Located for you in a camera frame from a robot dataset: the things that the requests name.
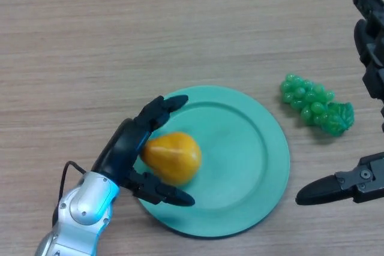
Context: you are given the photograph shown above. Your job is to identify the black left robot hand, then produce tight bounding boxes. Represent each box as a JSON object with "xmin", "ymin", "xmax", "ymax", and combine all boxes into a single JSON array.
[{"xmin": 91, "ymin": 95, "xmax": 196, "ymax": 207}]

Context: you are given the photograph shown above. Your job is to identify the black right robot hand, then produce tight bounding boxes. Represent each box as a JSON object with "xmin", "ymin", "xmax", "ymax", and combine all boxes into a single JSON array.
[{"xmin": 295, "ymin": 0, "xmax": 384, "ymax": 206}]

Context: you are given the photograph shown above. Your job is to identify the yellow pear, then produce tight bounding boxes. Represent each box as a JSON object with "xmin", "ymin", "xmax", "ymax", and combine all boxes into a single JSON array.
[{"xmin": 140, "ymin": 131, "xmax": 202, "ymax": 187}]

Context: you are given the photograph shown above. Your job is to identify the green round plate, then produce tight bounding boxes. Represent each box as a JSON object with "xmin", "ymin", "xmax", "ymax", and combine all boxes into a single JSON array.
[{"xmin": 131, "ymin": 85, "xmax": 291, "ymax": 238}]

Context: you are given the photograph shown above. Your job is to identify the green plastic grape bunch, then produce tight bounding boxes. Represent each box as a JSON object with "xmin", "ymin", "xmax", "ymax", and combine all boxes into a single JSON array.
[{"xmin": 279, "ymin": 72, "xmax": 356, "ymax": 137}]

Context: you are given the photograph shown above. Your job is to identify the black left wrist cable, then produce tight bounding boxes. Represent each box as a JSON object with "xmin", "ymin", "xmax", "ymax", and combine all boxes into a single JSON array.
[{"xmin": 58, "ymin": 161, "xmax": 88, "ymax": 227}]

